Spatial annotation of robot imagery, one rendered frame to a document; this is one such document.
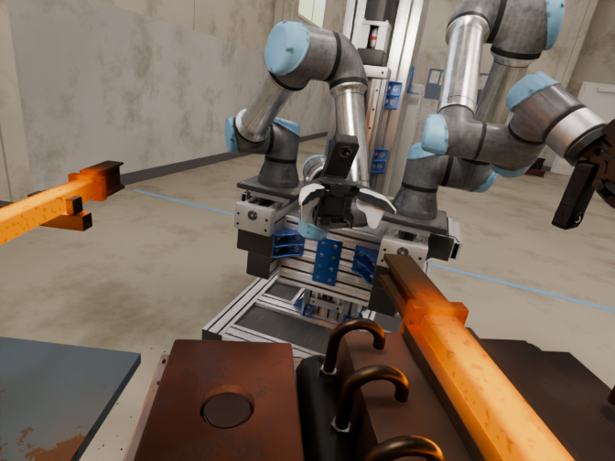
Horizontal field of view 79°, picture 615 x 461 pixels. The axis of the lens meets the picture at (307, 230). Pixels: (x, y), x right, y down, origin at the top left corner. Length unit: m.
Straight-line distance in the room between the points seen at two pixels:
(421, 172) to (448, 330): 0.94
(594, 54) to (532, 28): 10.45
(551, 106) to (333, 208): 0.39
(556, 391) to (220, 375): 0.22
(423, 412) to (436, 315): 0.09
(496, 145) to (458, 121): 0.09
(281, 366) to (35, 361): 0.51
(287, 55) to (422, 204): 0.61
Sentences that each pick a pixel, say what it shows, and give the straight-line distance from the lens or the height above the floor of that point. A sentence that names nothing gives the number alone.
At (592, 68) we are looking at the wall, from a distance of 11.51.
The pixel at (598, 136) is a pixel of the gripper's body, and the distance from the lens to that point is 0.72.
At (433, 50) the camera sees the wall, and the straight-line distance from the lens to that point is 11.11.
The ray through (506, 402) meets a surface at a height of 1.01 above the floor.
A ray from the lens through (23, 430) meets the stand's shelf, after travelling 0.62.
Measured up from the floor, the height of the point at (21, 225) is 0.98.
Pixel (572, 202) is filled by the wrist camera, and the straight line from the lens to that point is 0.73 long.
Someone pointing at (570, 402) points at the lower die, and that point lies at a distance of 0.32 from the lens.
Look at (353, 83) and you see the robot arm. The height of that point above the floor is 1.18.
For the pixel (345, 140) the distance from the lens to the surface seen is 0.66.
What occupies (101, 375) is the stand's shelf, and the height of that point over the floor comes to 0.72.
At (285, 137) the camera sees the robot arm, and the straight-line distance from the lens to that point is 1.30.
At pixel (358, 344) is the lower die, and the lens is 0.28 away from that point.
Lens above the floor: 1.16
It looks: 21 degrees down
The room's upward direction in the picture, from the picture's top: 8 degrees clockwise
